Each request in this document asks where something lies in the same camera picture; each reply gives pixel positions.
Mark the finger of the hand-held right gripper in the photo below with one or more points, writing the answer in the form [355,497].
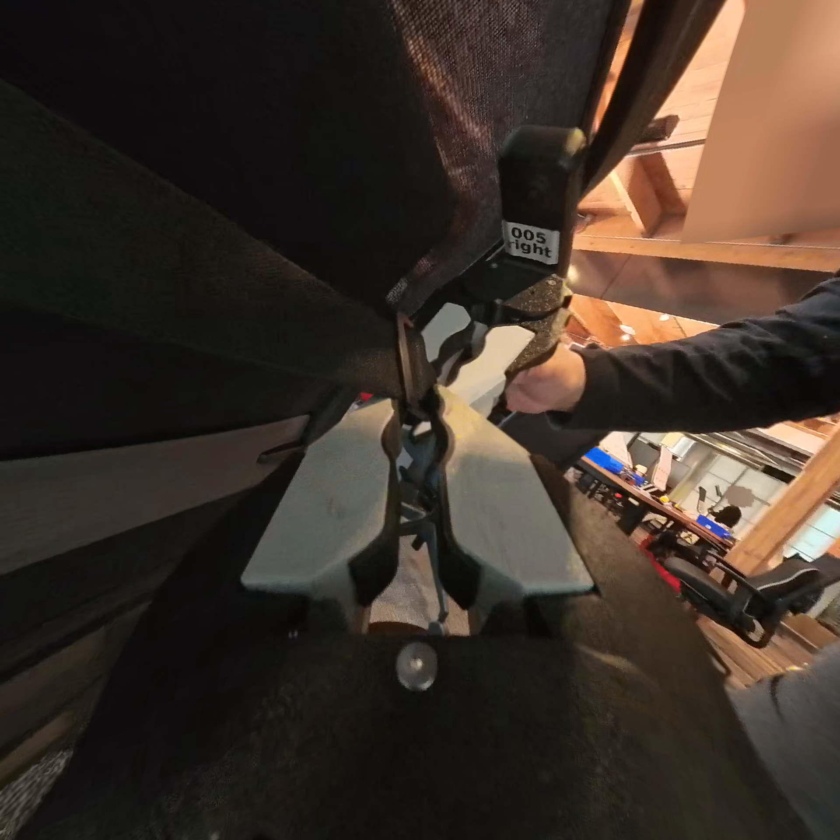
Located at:
[446,334]
[505,351]

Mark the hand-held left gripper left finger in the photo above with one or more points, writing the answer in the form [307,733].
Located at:
[321,518]

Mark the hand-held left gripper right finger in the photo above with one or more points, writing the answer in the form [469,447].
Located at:
[512,525]

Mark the black office chair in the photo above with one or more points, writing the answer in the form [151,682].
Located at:
[197,197]

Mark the long wooden desk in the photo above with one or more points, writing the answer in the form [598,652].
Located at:
[656,502]

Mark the person's right hand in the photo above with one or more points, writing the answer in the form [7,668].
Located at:
[548,380]

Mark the blue box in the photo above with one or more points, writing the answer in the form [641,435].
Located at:
[712,525]
[600,458]

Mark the wooden staircase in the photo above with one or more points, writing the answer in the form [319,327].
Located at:
[656,164]

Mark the red chair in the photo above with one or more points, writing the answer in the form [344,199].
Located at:
[663,558]

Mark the black swivel chair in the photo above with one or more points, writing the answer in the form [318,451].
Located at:
[754,590]

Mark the wooden post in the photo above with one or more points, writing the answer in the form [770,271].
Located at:
[787,505]

